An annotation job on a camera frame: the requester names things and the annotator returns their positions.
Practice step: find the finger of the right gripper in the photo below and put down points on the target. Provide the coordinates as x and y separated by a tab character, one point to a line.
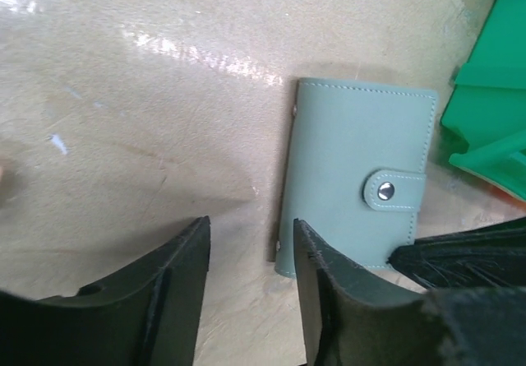
491	256

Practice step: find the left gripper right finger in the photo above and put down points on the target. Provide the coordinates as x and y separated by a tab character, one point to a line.
351	316

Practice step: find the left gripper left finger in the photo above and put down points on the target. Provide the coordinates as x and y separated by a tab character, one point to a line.
146	313

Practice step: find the sage green card holder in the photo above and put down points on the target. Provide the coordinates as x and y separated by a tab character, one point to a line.
356	168

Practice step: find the green plastic bin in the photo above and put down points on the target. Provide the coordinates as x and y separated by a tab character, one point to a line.
487	107

